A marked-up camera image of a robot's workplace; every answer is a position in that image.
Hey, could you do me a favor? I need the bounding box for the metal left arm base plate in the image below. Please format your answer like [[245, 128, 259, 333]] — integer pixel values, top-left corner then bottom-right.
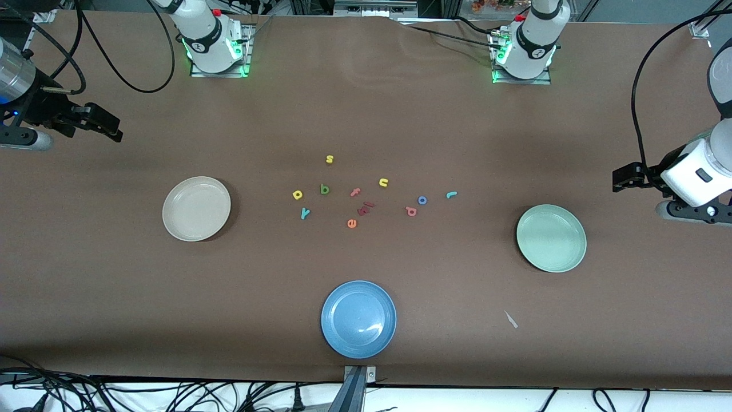
[[492, 31, 552, 85]]

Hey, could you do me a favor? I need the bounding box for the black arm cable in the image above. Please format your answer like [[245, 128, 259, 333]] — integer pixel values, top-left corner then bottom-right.
[[23, 0, 176, 95], [631, 10, 732, 172]]

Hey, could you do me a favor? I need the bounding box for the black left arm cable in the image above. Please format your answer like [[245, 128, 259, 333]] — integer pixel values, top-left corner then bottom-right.
[[631, 10, 732, 172]]

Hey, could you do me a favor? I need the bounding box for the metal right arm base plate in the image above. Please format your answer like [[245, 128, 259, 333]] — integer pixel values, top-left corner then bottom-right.
[[190, 26, 252, 78]]

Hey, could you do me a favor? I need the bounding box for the beige brown round plate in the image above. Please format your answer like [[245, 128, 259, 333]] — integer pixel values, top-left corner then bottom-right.
[[162, 176, 232, 242]]

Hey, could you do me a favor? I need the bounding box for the black base power cable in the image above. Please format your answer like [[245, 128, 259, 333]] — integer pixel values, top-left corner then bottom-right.
[[397, 19, 504, 55]]

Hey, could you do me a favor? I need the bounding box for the blue round plate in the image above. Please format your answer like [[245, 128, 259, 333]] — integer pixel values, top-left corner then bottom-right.
[[320, 280, 397, 360]]

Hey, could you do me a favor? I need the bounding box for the silver metal frame device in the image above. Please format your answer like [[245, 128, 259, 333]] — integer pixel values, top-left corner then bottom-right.
[[333, 0, 419, 18]]

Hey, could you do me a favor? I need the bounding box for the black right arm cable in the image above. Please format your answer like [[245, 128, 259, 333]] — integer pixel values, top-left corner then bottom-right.
[[23, 0, 176, 95]]

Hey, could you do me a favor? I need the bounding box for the pale green round plate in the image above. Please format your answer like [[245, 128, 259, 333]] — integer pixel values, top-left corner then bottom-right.
[[516, 204, 588, 274]]

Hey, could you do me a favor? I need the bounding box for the brown table cover sheet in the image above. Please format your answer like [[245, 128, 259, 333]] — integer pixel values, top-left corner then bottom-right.
[[0, 9, 732, 390]]

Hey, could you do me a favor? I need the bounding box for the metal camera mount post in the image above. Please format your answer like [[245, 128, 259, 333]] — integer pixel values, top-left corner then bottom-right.
[[329, 365, 378, 412]]

